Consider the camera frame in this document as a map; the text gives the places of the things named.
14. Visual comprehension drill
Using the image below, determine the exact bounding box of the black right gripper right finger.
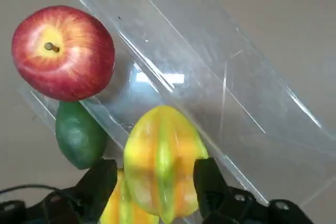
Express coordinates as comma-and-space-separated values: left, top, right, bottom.
193, 157, 314, 224

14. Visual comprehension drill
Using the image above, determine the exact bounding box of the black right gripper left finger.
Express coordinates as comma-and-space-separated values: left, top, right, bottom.
0, 158, 118, 224

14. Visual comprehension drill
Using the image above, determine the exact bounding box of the yellow star fruit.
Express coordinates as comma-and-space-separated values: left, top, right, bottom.
99, 168, 161, 224
123, 105, 209, 224

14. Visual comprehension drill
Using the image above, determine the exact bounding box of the clear acrylic step platform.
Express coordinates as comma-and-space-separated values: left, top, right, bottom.
16, 0, 336, 210

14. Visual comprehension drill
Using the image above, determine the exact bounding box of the green avocado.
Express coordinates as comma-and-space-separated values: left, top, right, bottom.
55, 100, 108, 170

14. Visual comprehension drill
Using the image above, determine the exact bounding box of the red apple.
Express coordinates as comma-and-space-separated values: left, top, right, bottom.
10, 5, 116, 103

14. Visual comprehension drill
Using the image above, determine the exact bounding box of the thin black gripper wire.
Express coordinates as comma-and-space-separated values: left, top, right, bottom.
0, 184, 77, 204

